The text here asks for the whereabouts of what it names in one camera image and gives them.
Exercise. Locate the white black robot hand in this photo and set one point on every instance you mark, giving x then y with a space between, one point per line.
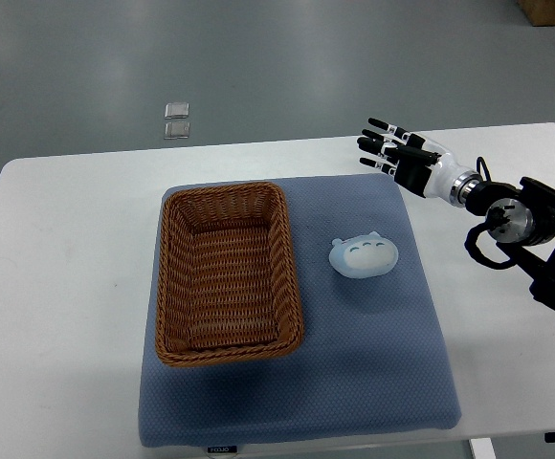
424 167

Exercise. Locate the blue plush toy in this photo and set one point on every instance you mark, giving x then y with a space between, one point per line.
363 256

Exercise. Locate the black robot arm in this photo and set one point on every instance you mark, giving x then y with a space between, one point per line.
518 222

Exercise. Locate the brown wicker basket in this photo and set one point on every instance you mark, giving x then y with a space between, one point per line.
227 286

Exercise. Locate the brown cardboard box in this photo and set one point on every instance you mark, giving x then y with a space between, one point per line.
540 13

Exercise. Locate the blue textured cushion mat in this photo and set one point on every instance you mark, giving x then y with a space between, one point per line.
372 360

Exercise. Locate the upper silver floor plate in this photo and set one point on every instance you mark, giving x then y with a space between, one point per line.
176 110

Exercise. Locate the white table leg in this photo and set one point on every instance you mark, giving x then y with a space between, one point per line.
482 448

